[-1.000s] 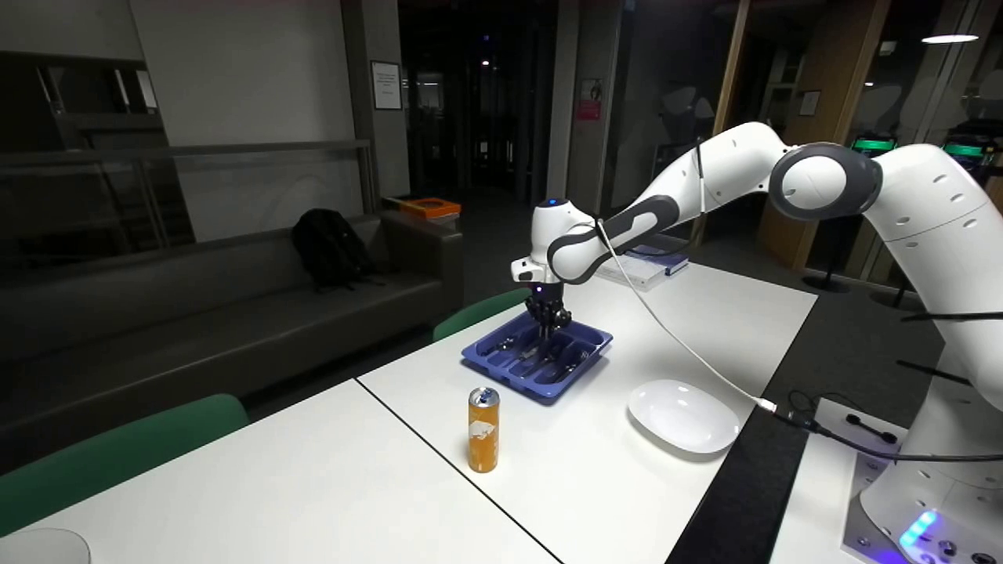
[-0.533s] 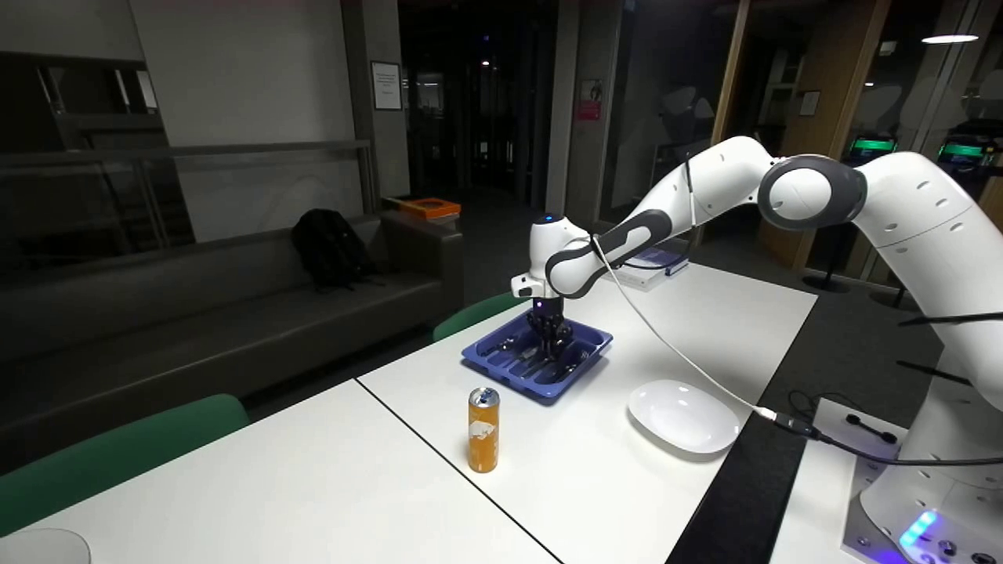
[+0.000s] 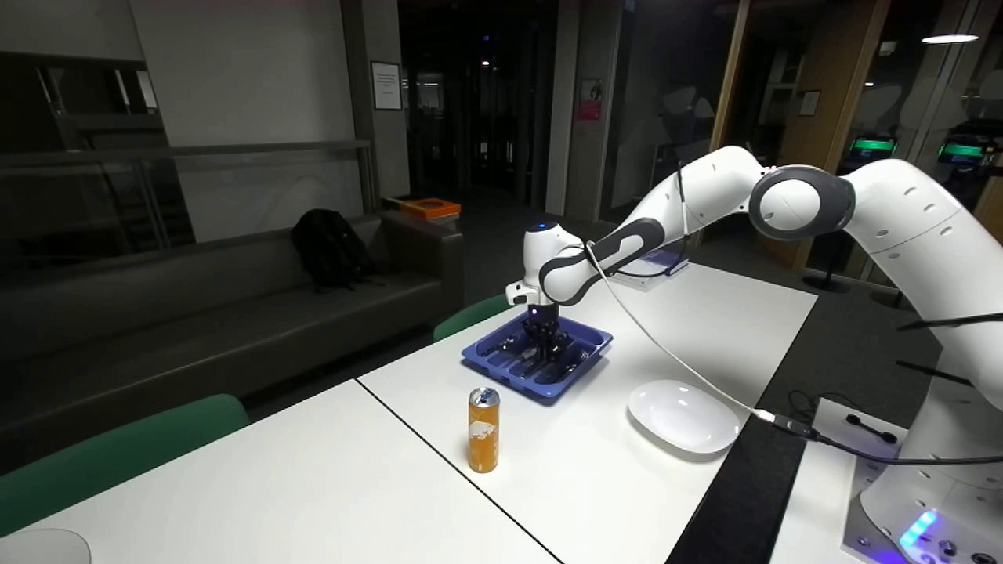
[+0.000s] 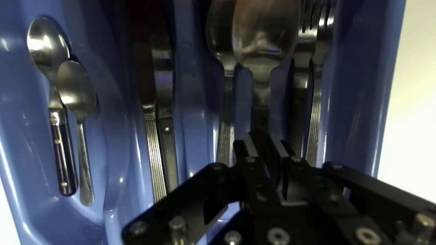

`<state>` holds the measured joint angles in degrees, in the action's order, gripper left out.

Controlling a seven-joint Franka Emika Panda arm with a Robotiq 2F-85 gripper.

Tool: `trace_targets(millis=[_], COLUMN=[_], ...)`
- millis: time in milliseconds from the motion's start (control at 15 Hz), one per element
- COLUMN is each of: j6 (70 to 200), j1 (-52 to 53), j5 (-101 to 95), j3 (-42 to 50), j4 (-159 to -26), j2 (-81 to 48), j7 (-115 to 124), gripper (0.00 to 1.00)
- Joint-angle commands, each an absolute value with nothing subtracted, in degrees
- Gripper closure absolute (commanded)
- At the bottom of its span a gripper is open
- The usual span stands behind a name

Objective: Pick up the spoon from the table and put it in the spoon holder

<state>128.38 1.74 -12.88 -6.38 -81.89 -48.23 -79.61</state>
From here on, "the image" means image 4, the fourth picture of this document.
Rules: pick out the silver table knife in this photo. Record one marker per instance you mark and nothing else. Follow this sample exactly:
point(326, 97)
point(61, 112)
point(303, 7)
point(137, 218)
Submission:
point(168, 136)
point(152, 150)

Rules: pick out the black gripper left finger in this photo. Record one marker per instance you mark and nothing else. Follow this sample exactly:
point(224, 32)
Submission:
point(192, 204)

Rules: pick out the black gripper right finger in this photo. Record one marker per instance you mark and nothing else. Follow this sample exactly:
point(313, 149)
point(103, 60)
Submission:
point(345, 199)

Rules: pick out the small silver teaspoon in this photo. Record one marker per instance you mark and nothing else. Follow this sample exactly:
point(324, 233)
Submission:
point(77, 90)

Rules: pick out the blue plastic cutlery tray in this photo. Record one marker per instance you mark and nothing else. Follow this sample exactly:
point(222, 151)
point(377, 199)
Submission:
point(192, 90)

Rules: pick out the silver metal spoon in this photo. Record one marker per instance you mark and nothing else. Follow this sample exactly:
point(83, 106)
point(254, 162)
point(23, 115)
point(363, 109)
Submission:
point(266, 36)
point(220, 32)

